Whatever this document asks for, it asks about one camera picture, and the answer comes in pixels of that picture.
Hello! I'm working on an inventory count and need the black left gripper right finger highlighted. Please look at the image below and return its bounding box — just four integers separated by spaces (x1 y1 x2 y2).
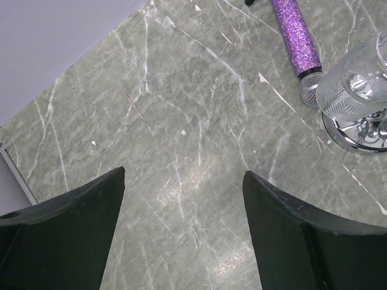
242 171 386 289

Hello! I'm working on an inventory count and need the purple glitter microphone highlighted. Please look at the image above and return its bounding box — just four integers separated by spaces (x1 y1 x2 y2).
272 0 324 108

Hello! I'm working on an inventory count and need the chrome wine glass rack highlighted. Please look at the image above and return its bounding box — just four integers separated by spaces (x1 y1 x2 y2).
321 109 386 155

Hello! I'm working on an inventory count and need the back left wine glass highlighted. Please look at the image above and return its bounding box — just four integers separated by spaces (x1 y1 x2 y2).
376 26 387 69

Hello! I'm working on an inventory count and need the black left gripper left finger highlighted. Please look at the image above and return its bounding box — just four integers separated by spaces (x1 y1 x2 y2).
1 167 125 289

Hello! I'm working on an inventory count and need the clear patterned glass tumbler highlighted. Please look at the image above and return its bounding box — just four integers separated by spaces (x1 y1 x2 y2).
316 39 386 121

